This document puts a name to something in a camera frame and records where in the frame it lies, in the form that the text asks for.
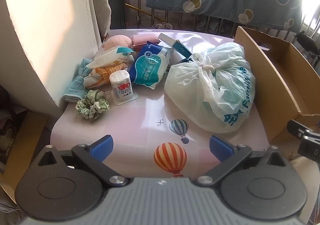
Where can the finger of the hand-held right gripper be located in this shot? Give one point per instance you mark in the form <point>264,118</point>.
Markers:
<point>297,127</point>

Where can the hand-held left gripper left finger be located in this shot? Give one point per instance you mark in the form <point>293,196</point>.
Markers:
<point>102,146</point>

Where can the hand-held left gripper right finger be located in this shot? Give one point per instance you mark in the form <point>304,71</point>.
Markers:
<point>220,147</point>

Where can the cardboard box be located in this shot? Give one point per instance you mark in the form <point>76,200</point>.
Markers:
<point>260,70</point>

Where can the orange striped towel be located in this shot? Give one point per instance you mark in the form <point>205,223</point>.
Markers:
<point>97,75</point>

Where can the white wipes pack teal label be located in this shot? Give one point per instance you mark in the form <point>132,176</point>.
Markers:
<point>107,59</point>

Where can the blue wet wipes pack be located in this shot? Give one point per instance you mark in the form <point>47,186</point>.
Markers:
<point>150,65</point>

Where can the small teal box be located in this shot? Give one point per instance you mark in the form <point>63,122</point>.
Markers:
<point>178,46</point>

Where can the pink sponge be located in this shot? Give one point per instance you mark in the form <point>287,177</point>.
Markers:
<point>145,39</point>

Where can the green scrunchie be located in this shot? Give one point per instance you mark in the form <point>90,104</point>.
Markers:
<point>92,107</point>

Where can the white plastic bag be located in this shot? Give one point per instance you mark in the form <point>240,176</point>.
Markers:
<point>212,90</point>

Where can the white plastic bottle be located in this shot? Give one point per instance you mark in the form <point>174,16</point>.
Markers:
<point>120,85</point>

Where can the teal checked towel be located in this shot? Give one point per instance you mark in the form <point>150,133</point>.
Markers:
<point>73,87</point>

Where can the brown cardboard carton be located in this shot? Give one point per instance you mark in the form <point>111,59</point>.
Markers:
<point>22,145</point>

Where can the black bicycle saddle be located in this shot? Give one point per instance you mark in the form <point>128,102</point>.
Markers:
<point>307,41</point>

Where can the dark printed bag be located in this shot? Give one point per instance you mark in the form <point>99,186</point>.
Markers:
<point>8,125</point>

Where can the pink plush toy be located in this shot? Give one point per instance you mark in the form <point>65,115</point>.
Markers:
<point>117,41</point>

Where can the grey shoe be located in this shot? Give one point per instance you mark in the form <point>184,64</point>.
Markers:
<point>167,26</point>
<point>156,26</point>

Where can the metal balcony railing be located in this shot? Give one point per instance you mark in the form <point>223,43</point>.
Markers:
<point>180,21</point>

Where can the yellow pole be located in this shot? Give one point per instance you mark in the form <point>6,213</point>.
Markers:
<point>142,11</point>

